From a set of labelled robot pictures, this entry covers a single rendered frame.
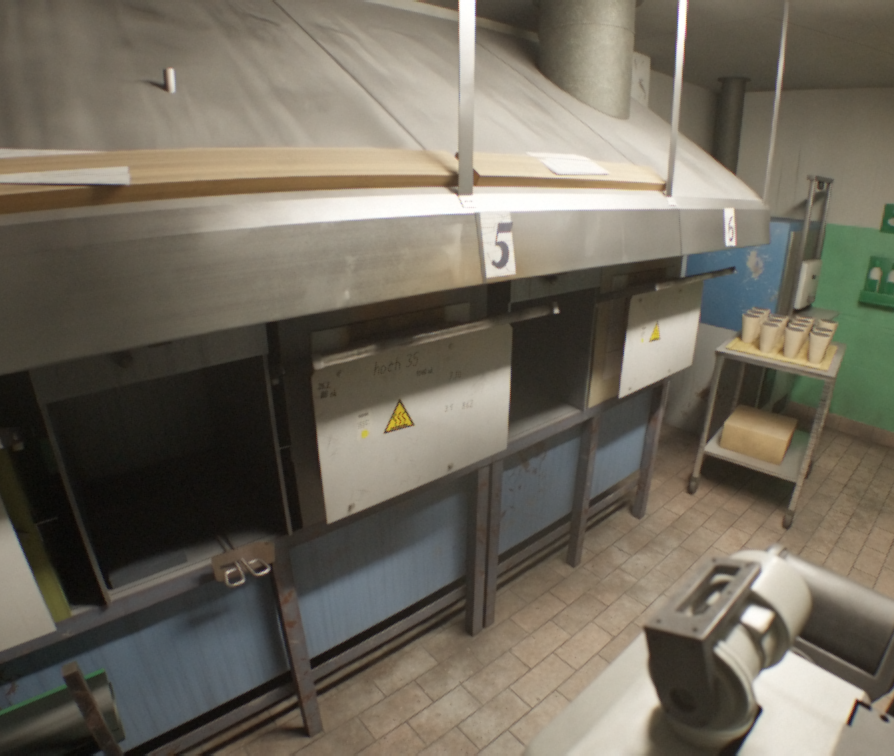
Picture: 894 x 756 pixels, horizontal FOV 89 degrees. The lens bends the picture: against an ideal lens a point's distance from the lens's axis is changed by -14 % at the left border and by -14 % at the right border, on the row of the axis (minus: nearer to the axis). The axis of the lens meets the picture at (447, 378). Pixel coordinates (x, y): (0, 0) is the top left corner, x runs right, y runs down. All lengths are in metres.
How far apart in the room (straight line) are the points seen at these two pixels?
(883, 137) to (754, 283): 1.47
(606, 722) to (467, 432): 1.15
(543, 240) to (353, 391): 0.56
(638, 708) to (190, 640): 1.34
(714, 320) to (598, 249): 2.52
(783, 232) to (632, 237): 2.19
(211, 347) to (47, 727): 0.90
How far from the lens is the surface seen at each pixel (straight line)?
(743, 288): 3.77
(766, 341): 3.04
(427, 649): 2.25
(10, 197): 0.86
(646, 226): 1.64
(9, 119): 1.11
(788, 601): 0.39
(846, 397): 4.75
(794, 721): 0.47
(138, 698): 1.71
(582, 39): 2.36
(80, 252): 0.83
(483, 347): 1.42
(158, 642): 1.59
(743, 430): 3.24
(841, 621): 0.58
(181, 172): 0.90
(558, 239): 1.30
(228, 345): 1.17
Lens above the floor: 1.71
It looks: 21 degrees down
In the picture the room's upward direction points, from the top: straight up
